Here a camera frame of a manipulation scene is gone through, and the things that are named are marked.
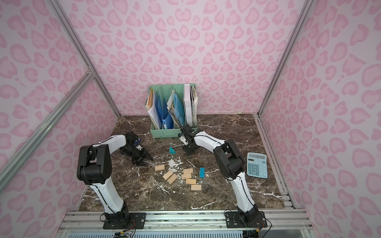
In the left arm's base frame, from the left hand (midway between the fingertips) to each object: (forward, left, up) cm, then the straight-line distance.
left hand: (151, 159), depth 92 cm
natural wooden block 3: (-6, -23, -3) cm, 24 cm away
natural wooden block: (-9, -11, -2) cm, 14 cm away
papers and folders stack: (+22, -16, +19) cm, 34 cm away
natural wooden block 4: (-10, -21, -2) cm, 24 cm away
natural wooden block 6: (-16, -28, -3) cm, 32 cm away
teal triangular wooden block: (+7, -12, -2) cm, 14 cm away
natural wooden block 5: (-12, -25, -3) cm, 28 cm away
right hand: (+9, -24, -2) cm, 25 cm away
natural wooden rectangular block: (-4, -6, -2) cm, 8 cm away
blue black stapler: (+16, +13, -2) cm, 21 cm away
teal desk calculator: (-4, -65, -1) cm, 65 cm away
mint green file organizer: (+44, -6, +19) cm, 48 cm away
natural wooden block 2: (-11, -14, -2) cm, 18 cm away
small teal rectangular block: (-7, -31, -3) cm, 32 cm away
